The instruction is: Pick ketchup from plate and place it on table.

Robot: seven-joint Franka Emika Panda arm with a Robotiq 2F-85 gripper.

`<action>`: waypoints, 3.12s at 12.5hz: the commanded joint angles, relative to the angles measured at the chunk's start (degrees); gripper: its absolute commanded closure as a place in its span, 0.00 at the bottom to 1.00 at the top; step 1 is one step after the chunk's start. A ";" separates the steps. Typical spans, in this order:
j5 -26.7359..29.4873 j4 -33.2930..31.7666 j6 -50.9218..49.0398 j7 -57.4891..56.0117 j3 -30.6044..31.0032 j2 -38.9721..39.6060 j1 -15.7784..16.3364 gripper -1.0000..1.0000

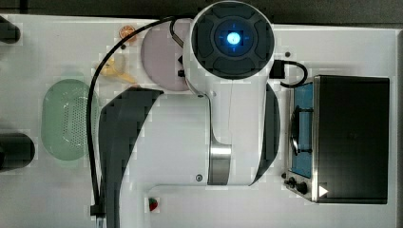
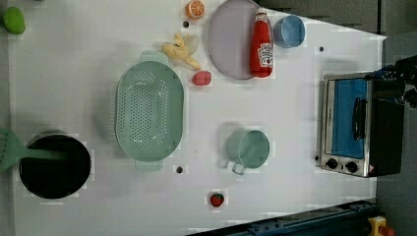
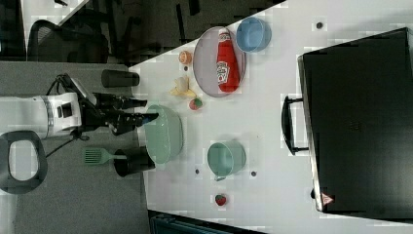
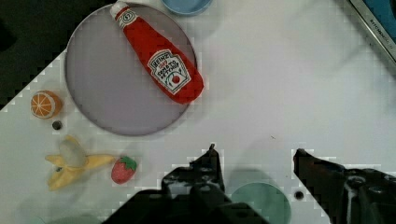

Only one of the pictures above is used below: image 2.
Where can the green mug with handle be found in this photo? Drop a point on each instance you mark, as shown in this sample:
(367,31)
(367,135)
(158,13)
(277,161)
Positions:
(248,149)

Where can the pink peach toy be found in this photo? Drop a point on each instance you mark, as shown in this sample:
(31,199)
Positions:
(202,78)

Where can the blue metal frame rail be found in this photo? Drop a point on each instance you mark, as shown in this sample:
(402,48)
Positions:
(342,220)

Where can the grey round plate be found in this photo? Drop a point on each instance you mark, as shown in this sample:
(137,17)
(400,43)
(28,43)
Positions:
(229,37)

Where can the red plush ketchup bottle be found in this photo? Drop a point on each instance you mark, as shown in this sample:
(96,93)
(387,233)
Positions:
(261,50)

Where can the blue cup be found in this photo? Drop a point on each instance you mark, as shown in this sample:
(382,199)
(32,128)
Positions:
(289,32)

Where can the red strawberry toy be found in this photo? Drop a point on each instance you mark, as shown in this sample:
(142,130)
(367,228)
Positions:
(216,200)

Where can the black pot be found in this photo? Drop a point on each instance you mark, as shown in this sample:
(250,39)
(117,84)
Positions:
(56,179)

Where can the green lime toy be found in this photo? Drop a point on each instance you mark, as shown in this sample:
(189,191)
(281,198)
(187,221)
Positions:
(14,20)

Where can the orange slice toy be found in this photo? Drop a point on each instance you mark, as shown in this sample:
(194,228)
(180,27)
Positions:
(195,9)

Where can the green perforated colander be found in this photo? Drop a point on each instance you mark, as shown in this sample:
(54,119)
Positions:
(149,111)

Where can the yellow red emergency button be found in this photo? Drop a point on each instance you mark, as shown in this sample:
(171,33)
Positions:
(379,227)

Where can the silver black toaster oven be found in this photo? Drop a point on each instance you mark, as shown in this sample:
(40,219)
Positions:
(361,127)

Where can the green slotted spatula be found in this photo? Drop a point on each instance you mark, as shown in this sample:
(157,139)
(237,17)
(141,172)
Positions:
(12,150)

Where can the peeled banana toy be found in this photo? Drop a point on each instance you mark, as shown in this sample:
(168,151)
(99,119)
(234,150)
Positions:
(182,49)

